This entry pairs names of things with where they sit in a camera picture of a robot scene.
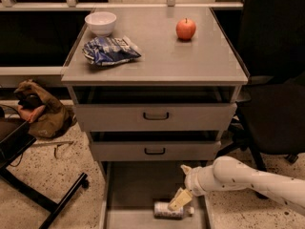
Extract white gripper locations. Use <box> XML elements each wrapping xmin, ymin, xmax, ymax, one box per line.
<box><xmin>168</xmin><ymin>164</ymin><xmax>216</xmax><ymax>211</ymax></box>

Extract blue plastic bottle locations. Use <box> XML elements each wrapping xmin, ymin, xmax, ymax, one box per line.
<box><xmin>153</xmin><ymin>201</ymin><xmax>194</xmax><ymax>219</ymax></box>

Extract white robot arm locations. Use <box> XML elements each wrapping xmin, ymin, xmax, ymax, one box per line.
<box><xmin>168</xmin><ymin>156</ymin><xmax>305</xmax><ymax>216</ymax></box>

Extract bottom grey drawer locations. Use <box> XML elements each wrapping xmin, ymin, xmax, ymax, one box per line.
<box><xmin>99</xmin><ymin>161</ymin><xmax>213</xmax><ymax>229</ymax></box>

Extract grey drawer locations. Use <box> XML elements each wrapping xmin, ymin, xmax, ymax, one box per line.
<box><xmin>91</xmin><ymin>131</ymin><xmax>221</xmax><ymax>161</ymax></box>
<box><xmin>73</xmin><ymin>86</ymin><xmax>236</xmax><ymax>132</ymax></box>
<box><xmin>99</xmin><ymin>161</ymin><xmax>213</xmax><ymax>229</ymax></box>

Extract top grey drawer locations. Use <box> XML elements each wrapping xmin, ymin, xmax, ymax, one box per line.
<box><xmin>73</xmin><ymin>86</ymin><xmax>236</xmax><ymax>132</ymax></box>

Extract middle grey drawer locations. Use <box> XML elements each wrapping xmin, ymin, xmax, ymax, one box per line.
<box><xmin>91</xmin><ymin>131</ymin><xmax>221</xmax><ymax>161</ymax></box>

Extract grey drawer cabinet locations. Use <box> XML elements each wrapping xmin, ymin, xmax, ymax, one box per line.
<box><xmin>60</xmin><ymin>6</ymin><xmax>250</xmax><ymax>229</ymax></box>

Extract brown backpack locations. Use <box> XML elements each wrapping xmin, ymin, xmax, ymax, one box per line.
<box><xmin>14</xmin><ymin>79</ymin><xmax>72</xmax><ymax>138</ymax></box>

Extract red apple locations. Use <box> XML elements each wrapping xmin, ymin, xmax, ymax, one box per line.
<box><xmin>175</xmin><ymin>18</ymin><xmax>196</xmax><ymax>41</ymax></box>

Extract blue chip bag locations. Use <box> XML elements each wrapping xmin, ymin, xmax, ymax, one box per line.
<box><xmin>82</xmin><ymin>36</ymin><xmax>141</xmax><ymax>67</ymax></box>

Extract black office chair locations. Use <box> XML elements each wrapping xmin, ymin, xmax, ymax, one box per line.
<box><xmin>217</xmin><ymin>0</ymin><xmax>305</xmax><ymax>171</ymax></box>

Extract white ceramic bowl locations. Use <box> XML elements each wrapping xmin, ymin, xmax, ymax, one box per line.
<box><xmin>85</xmin><ymin>11</ymin><xmax>116</xmax><ymax>37</ymax></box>

